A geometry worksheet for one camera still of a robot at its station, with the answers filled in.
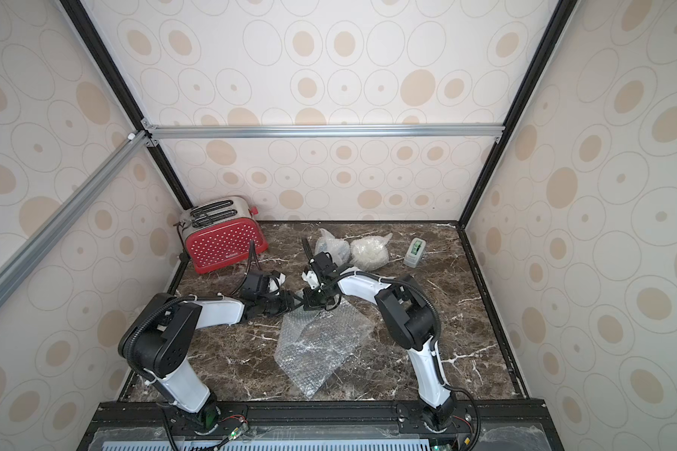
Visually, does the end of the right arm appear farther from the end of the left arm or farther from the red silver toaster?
the red silver toaster

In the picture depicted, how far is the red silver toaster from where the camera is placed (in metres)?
0.96

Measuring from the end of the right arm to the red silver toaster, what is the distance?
1.12 ft

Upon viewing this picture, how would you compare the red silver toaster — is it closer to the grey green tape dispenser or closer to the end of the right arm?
the end of the right arm

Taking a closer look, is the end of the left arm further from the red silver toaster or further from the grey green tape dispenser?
the grey green tape dispenser

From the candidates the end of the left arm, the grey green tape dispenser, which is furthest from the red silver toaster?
the grey green tape dispenser

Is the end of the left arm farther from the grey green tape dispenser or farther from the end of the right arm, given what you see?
the grey green tape dispenser

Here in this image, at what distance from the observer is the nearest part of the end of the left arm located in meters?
0.77

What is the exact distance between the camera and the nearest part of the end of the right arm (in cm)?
72
